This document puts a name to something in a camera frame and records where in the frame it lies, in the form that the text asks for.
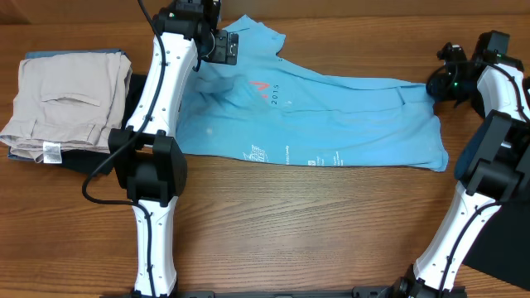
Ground light blue printed t-shirt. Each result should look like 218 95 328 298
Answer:
176 16 449 172

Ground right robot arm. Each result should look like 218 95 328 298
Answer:
369 31 529 297

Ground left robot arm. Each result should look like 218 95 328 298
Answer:
108 1 239 297

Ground folded beige trousers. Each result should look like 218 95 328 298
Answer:
0 51 133 165

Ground folded black garment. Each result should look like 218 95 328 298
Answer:
57 73 160 178

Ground black t-shirt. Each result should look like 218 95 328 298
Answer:
453 74 530 291

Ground folded blue denim garment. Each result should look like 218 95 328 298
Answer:
7 48 129 162

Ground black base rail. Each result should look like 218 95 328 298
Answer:
99 285 468 298

